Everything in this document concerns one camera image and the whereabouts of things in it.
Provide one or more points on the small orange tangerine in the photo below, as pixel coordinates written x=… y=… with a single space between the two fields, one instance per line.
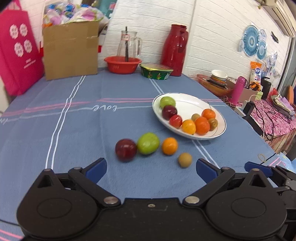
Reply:
x=169 y=146

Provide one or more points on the large front orange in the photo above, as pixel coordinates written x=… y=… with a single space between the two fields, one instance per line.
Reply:
x=202 y=126

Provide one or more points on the floral cloth in box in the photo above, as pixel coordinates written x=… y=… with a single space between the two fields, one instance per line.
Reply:
x=63 y=12

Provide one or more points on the blue striped tablecloth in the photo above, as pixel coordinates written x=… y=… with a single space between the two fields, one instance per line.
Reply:
x=72 y=122

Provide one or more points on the red brown plum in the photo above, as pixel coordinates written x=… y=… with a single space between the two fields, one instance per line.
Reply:
x=213 y=123

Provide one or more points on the glass pitcher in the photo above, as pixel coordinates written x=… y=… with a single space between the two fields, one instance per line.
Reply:
x=134 y=45

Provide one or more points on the red thermos jug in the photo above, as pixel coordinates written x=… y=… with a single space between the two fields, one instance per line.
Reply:
x=174 y=49

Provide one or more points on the green instant noodle bowl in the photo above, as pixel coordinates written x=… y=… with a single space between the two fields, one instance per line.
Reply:
x=155 y=71

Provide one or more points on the pink tote bag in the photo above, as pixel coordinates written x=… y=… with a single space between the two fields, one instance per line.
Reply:
x=21 y=62

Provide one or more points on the dark red plum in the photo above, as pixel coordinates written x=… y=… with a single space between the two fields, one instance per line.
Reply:
x=168 y=111
x=125 y=149

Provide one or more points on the tan brown longan fruit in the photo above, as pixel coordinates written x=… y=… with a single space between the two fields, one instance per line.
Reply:
x=185 y=160

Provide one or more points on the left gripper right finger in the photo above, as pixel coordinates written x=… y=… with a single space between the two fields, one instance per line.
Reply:
x=216 y=180

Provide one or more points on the white round plate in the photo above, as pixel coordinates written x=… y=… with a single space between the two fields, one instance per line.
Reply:
x=186 y=106

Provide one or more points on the yellow orange citrus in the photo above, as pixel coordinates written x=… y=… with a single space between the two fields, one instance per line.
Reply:
x=189 y=127

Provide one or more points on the pink thermos bottle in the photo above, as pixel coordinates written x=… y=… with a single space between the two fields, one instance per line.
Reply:
x=238 y=89

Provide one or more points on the black utensil in pitcher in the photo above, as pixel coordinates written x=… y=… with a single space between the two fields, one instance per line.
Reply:
x=126 y=44

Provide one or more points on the yellow rubber band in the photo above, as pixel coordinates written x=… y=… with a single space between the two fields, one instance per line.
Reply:
x=261 y=157

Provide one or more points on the black power adapter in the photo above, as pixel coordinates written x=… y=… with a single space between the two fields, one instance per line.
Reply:
x=248 y=108

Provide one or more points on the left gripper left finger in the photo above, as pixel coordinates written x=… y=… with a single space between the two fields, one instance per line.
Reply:
x=86 y=180

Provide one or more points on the red plastic basket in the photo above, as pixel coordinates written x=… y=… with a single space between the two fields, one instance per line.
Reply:
x=118 y=64

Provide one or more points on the brown cardboard box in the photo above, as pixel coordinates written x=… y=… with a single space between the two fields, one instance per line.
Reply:
x=71 y=49

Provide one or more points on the green apple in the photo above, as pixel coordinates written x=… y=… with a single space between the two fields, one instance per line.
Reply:
x=148 y=143
x=167 y=100

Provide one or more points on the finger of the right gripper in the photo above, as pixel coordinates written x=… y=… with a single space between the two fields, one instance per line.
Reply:
x=268 y=172

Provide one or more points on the pink floral side cloth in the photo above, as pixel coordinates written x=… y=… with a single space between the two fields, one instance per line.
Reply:
x=270 y=120

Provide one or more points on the small red apple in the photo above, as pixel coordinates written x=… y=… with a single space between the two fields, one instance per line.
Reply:
x=176 y=121

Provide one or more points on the large orange with stem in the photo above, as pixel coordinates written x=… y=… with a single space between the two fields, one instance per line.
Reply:
x=208 y=113

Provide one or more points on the blue wall decoration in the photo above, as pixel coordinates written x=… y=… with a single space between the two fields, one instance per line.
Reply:
x=253 y=42

